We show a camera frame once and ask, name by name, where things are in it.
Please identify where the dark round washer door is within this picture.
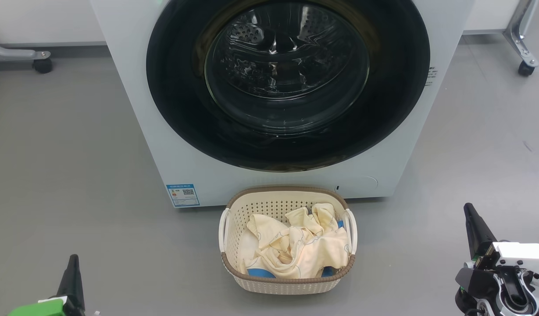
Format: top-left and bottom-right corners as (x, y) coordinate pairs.
(146, 0), (431, 172)

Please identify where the cream garment with blue collar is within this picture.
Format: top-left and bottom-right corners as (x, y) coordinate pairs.
(241, 214), (352, 279)

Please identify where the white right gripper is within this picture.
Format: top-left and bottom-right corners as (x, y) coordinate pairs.
(455, 203), (539, 316)

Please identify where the cream perforated laundry basket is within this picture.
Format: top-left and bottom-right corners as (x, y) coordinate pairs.
(218, 186), (358, 294)

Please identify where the metal frame leg with caster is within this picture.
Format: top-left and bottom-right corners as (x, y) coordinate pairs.
(0, 42), (54, 74)
(503, 0), (539, 77)

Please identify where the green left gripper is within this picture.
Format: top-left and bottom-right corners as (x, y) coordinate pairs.
(7, 255), (86, 316)

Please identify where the white front-load washing machine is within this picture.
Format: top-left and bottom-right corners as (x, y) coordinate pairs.
(90, 0), (475, 208)

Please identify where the white partition panel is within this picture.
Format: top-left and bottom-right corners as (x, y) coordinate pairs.
(0, 0), (106, 47)
(462, 0), (533, 36)

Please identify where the blue energy label sticker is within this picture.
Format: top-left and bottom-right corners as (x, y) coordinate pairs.
(166, 183), (200, 207)

